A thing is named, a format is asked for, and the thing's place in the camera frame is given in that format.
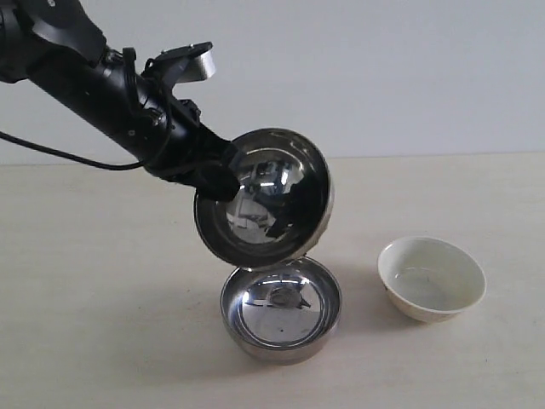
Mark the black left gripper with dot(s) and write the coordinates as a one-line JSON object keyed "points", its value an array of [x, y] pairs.
{"points": [[177, 147]]}

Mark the dimpled stainless steel bowl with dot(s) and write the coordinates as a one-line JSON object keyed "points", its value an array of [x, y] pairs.
{"points": [[283, 205]]}

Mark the plain stainless steel bowl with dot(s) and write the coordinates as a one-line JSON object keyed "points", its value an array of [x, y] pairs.
{"points": [[284, 314]]}

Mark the cream ceramic bowl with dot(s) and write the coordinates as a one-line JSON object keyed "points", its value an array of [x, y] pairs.
{"points": [[430, 280]]}

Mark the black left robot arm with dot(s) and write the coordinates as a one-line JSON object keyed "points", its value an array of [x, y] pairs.
{"points": [[57, 47]]}

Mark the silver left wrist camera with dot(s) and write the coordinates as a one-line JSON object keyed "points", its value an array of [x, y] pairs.
{"points": [[186, 64]]}

